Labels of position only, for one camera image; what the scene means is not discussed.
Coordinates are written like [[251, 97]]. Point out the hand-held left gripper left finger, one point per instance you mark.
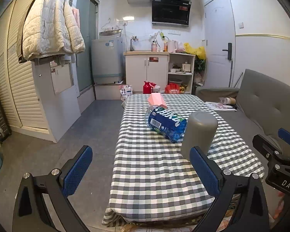
[[78, 171]]

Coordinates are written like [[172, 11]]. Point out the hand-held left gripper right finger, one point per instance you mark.
[[204, 174]]

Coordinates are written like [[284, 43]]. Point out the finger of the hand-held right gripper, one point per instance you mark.
[[288, 135], [264, 143]]

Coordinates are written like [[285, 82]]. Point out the grey cup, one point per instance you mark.
[[200, 135]]

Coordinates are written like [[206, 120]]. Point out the brown paper cup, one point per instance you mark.
[[231, 100]]

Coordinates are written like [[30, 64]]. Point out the clear plastic cup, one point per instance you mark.
[[223, 100]]

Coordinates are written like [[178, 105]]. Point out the grey sofa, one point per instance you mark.
[[258, 106]]

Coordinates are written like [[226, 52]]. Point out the green checkered tablecloth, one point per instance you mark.
[[154, 174]]

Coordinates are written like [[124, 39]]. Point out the white printed paper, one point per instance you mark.
[[217, 106]]

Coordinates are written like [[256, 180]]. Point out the blue label water bottle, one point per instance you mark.
[[165, 123]]

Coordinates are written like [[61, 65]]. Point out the white step platform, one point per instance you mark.
[[108, 91]]

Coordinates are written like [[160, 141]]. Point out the pink box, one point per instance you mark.
[[157, 100]]

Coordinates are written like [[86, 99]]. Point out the red plastic bag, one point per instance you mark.
[[172, 89]]

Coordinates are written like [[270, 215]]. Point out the tissue pack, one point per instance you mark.
[[126, 92]]

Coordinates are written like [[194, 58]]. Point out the red thermos jug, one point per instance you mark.
[[147, 88]]

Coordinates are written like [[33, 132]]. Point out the louvered wardrobe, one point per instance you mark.
[[17, 84]]

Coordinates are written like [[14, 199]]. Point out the yellow plastic bag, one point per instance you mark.
[[195, 50]]

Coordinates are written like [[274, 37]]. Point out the white open shelf unit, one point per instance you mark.
[[181, 60]]

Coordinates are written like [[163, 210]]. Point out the grey washing machine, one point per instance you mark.
[[106, 58]]

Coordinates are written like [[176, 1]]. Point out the white sink cabinet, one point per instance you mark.
[[145, 72]]

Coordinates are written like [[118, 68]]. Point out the white door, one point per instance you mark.
[[218, 29]]

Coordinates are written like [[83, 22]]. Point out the frosted glass door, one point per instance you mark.
[[85, 41]]

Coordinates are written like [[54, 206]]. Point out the white electric kettle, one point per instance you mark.
[[172, 46]]

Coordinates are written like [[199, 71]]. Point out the orange bottle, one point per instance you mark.
[[165, 47]]

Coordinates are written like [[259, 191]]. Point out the pink bottle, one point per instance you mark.
[[154, 47]]

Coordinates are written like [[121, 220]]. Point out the metal faucet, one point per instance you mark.
[[133, 41]]

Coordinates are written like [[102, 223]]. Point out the metal basin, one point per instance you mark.
[[110, 32]]

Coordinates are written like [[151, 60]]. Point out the white puffer jacket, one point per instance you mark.
[[48, 24]]

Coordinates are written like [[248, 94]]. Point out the pink hanging cloth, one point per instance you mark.
[[76, 17]]

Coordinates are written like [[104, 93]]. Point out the black range hood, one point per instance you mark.
[[171, 11]]

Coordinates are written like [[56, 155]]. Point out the white wall switch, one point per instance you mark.
[[241, 25]]

